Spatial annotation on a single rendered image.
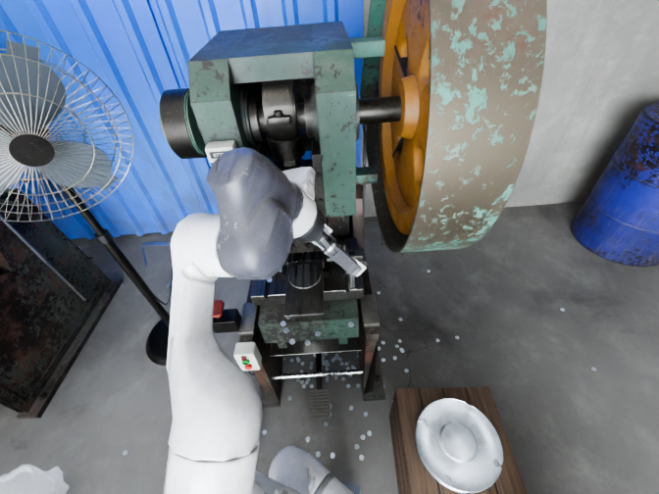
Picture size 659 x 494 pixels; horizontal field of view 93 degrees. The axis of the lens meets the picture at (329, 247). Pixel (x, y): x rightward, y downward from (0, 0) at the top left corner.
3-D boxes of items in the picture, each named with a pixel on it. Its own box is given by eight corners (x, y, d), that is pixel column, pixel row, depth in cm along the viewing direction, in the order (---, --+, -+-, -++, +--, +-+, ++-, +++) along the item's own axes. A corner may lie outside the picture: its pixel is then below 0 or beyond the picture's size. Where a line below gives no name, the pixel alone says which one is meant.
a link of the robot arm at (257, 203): (241, 283, 50) (294, 288, 46) (171, 262, 39) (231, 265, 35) (265, 183, 55) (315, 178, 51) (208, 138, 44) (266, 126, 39)
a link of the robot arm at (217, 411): (215, 472, 33) (261, 196, 39) (113, 423, 42) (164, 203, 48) (276, 440, 43) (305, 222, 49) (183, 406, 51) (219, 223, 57)
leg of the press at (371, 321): (384, 400, 159) (404, 291, 96) (362, 401, 159) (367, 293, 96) (363, 266, 225) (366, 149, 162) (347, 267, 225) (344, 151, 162)
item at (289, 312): (327, 333, 115) (324, 312, 106) (288, 335, 115) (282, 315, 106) (325, 280, 133) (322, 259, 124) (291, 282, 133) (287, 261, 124)
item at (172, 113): (224, 178, 92) (197, 100, 76) (185, 181, 92) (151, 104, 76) (237, 144, 108) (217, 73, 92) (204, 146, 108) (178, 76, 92)
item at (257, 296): (364, 298, 126) (364, 288, 122) (253, 306, 127) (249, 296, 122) (356, 246, 148) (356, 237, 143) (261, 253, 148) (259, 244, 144)
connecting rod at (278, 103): (312, 203, 98) (298, 85, 74) (274, 205, 98) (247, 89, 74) (312, 169, 113) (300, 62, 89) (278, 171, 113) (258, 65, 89)
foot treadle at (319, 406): (330, 419, 144) (329, 416, 140) (309, 420, 144) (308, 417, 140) (327, 311, 186) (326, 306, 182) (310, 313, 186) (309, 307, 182)
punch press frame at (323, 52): (362, 374, 153) (373, 72, 59) (275, 380, 153) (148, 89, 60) (348, 258, 209) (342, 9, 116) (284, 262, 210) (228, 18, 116)
